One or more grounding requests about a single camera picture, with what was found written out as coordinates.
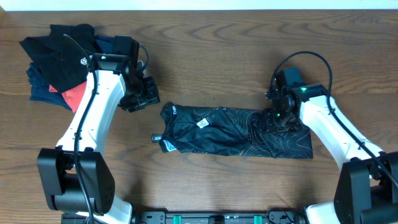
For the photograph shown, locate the black printed cycling jersey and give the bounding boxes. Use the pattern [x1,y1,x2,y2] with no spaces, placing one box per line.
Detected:
[152,103,313,159]

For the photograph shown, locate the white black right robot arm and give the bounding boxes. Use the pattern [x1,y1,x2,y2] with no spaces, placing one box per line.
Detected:
[266,82,397,224]

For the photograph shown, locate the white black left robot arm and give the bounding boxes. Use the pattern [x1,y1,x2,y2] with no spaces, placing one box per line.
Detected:
[37,54,160,223]

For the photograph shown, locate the red folded shirt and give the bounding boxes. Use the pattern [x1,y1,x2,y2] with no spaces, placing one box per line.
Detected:
[61,82,86,113]

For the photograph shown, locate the black folded polo shirt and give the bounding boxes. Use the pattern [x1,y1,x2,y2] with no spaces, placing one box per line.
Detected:
[20,24,99,93]

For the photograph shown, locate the navy folded shirt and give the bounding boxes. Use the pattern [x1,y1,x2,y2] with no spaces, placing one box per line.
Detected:
[25,34,114,111]

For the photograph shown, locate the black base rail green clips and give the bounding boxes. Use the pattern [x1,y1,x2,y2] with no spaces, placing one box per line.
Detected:
[60,207,308,224]

